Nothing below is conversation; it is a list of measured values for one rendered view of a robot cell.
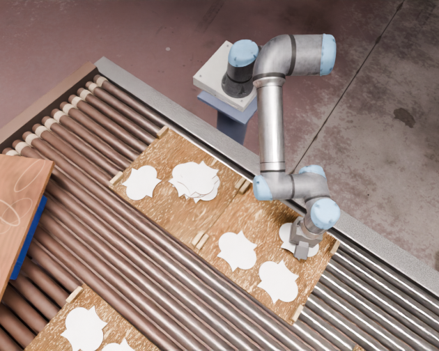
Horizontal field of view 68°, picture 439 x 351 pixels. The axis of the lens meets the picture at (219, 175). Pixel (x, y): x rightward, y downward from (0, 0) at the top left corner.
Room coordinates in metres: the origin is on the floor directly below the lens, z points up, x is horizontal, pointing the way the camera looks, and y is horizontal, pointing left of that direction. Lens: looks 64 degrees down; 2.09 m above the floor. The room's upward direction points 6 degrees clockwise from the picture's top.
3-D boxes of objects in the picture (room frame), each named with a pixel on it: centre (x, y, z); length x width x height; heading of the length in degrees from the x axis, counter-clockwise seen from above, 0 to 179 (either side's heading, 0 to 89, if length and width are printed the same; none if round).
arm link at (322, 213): (0.33, -0.30, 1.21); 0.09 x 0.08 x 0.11; 10
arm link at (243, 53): (1.04, -0.05, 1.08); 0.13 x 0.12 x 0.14; 100
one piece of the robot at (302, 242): (0.31, -0.30, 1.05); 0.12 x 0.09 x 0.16; 172
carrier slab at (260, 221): (0.30, -0.20, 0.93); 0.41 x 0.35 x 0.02; 59
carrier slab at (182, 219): (0.51, 0.15, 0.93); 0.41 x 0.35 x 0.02; 59
